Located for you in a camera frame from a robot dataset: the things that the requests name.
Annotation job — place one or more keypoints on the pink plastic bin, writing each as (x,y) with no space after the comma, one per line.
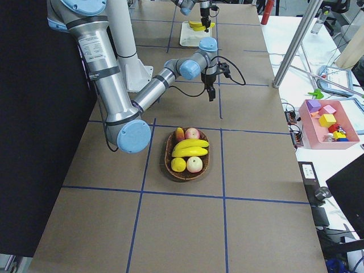
(339,136)

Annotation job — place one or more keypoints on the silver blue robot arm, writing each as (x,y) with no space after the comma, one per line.
(88,23)
(186,7)

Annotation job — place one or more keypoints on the black monitor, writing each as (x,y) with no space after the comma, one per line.
(346,186)

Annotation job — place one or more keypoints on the clear water bottle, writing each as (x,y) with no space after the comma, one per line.
(320,19)

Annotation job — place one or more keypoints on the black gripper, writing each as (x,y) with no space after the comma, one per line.
(208,79)
(204,12)

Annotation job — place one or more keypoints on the purple toy cube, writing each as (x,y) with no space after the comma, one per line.
(313,105)

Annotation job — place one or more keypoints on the red pink apple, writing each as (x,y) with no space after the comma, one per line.
(192,133)

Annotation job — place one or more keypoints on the brown wicker basket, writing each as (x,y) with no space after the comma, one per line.
(185,175)

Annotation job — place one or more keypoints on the yellow toy cube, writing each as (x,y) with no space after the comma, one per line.
(327,120)

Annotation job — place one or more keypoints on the aluminium frame post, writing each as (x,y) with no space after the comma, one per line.
(298,37)

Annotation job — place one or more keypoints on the white bear print tray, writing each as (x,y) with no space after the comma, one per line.
(190,38)

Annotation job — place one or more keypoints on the yellow banana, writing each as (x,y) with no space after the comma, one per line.
(194,24)
(202,28)
(191,143)
(190,151)

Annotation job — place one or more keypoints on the red yellow mango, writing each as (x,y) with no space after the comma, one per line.
(179,134)

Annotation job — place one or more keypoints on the yellow lemon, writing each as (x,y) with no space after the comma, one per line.
(178,164)

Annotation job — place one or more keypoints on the blue cased tablet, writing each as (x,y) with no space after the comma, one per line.
(353,108)
(335,81)

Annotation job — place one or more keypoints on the green handled reach grabber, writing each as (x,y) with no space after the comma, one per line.
(318,76)

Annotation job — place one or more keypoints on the red bottle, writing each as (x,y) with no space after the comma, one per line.
(267,12)

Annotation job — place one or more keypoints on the pink white apple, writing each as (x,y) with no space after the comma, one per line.
(194,164)

